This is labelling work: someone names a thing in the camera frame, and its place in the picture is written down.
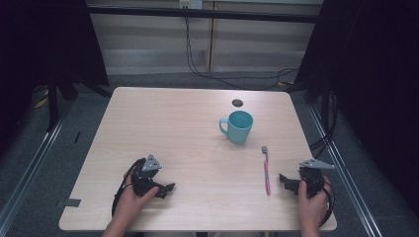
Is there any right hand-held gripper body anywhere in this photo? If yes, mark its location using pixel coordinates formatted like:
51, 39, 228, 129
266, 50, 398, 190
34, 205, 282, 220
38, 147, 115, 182
297, 158, 336, 199

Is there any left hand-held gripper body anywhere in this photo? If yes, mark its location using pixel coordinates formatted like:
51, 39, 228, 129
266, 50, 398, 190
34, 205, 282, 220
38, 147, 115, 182
130, 153, 166, 198

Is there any pink toothbrush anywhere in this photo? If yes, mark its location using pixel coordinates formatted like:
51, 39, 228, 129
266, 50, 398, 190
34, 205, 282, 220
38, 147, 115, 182
261, 145, 272, 198

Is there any teal cup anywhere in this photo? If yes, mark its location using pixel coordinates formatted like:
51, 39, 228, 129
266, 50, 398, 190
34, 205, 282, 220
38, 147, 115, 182
218, 110, 255, 145

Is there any person's right hand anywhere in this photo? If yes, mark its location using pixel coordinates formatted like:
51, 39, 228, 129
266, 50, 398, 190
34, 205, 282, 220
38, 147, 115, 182
297, 176, 332, 226

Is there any person's left hand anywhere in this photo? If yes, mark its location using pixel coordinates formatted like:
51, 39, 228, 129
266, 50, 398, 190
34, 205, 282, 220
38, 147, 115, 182
113, 176, 160, 225

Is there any black tape patch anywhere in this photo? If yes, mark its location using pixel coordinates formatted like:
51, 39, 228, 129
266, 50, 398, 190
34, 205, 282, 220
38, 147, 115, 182
63, 197, 82, 208

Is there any dark curtain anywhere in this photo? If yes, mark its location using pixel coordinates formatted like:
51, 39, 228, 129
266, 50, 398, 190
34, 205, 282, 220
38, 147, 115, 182
285, 0, 419, 218
0, 0, 111, 156

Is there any black metal stand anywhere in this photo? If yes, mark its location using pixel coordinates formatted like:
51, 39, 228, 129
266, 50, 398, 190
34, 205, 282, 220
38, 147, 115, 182
45, 70, 115, 132

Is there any black horizontal bar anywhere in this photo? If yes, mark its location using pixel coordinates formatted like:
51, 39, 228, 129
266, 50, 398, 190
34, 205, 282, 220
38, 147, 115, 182
86, 4, 320, 25

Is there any right hand-held gripper black cable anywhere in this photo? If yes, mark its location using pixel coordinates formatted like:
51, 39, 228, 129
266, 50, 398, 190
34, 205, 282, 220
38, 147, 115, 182
318, 182, 338, 229

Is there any hand-held gripper black cable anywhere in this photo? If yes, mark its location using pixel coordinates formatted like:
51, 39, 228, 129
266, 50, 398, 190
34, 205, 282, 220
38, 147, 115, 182
111, 159, 146, 218
318, 182, 338, 229

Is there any metal floor rail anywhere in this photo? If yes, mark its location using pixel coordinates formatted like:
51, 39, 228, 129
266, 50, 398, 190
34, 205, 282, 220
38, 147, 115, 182
307, 104, 384, 237
0, 98, 74, 231

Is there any left hand-held gripper black cable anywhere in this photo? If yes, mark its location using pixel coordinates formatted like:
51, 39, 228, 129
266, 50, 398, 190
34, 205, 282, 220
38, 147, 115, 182
111, 159, 146, 218

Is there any black floor cables bundle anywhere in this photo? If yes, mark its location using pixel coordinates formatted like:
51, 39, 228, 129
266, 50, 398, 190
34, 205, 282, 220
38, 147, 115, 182
308, 90, 341, 160

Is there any black wall cable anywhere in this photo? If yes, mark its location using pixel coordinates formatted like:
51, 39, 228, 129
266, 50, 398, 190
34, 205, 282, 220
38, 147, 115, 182
183, 15, 300, 92

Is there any white wall socket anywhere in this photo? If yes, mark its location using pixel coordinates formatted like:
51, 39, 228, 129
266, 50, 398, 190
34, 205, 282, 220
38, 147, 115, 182
178, 0, 204, 10

